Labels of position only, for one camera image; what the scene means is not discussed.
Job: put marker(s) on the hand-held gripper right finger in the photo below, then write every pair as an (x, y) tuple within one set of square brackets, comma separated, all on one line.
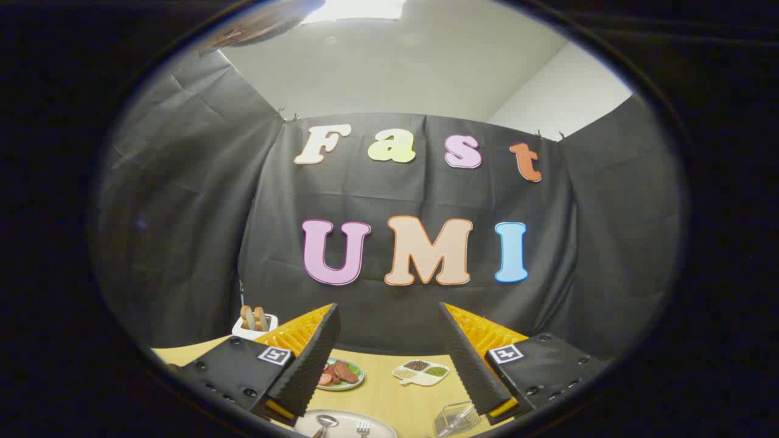
[(471, 365)]

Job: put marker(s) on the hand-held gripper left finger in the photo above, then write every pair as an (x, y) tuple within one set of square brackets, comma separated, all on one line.
[(310, 365)]

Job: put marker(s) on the red sausage slice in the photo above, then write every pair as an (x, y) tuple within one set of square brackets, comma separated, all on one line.
[(325, 379)]

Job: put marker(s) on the brown meat piece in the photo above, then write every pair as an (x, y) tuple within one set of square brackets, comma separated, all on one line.
[(345, 371)]

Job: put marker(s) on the white divided grain dish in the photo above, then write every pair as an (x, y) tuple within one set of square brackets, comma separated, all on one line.
[(426, 380)]

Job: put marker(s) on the pale green food plate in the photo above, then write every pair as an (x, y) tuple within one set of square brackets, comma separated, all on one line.
[(356, 383)]

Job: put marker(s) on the clear plastic drain basket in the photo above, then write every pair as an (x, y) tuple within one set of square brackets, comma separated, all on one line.
[(456, 420)]

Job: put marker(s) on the toast bread slice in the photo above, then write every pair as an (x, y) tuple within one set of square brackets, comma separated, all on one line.
[(246, 317), (260, 319)]

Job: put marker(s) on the cream round plate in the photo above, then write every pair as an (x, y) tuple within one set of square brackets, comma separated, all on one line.
[(347, 423)]

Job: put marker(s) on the cream toaster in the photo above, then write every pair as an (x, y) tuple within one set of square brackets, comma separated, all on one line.
[(246, 333)]

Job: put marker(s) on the ceiling light panel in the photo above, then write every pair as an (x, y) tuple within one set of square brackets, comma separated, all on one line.
[(356, 9)]

